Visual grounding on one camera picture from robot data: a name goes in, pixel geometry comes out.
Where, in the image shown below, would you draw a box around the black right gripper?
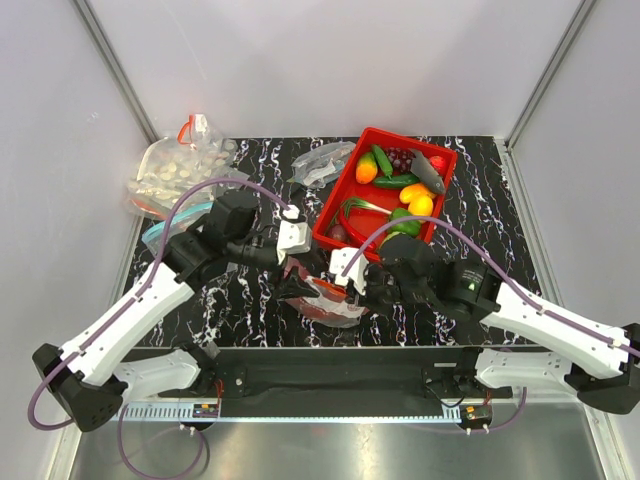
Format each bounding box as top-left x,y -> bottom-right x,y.
345,261 -> 431,316

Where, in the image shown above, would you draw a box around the clear orange-zip bag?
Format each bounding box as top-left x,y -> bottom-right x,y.
275,259 -> 369,328

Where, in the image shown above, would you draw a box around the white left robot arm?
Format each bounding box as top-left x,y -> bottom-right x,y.
32,190 -> 311,432

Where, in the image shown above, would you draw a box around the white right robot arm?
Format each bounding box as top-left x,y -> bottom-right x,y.
346,234 -> 639,415

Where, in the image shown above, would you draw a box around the clear blue-zip bag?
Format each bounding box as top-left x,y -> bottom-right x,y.
142,202 -> 214,256

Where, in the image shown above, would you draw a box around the small clear bag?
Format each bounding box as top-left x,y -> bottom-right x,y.
289,141 -> 356,189

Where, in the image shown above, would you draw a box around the green toy bell pepper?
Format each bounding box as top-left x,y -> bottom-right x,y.
387,208 -> 422,238

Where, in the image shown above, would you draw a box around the red toy chili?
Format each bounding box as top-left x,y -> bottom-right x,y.
338,208 -> 367,247

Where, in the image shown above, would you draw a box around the yellow toy lemon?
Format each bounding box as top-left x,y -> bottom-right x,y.
408,195 -> 434,216

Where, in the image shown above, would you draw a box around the purple toy onion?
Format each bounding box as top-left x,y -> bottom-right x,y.
327,224 -> 349,243

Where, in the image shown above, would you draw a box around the yellow toy mango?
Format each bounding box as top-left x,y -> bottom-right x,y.
399,183 -> 437,204

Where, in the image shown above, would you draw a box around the green toy scallion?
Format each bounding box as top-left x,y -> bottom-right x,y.
341,196 -> 391,216

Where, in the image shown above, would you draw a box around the green toy cucumber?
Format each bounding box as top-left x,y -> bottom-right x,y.
373,173 -> 420,190

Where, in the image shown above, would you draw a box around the red plastic bin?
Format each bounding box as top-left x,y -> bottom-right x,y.
312,127 -> 458,250

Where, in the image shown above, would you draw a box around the grey toy fish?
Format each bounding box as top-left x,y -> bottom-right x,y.
410,149 -> 446,195

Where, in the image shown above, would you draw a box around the purple toy grapes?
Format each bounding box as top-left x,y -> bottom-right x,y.
385,147 -> 415,173

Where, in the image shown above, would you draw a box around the red toy apple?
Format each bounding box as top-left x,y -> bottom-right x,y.
429,155 -> 449,177

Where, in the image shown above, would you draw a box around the green toy pea pod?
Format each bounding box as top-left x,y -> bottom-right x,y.
371,144 -> 393,178

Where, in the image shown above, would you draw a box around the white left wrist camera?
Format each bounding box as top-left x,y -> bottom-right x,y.
276,205 -> 312,266

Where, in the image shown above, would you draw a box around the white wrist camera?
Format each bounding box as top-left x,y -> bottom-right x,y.
276,205 -> 312,266
329,247 -> 369,295

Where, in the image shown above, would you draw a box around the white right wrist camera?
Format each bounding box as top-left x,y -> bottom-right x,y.
329,247 -> 369,295

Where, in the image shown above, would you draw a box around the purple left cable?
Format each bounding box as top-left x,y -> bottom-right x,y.
27,177 -> 301,480

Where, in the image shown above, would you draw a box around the purple cable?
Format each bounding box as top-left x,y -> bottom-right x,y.
339,215 -> 640,434
27,177 -> 301,480

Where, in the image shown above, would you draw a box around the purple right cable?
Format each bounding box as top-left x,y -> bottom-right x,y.
339,215 -> 640,434

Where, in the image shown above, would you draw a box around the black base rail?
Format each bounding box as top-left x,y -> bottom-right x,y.
157,345 -> 516,419

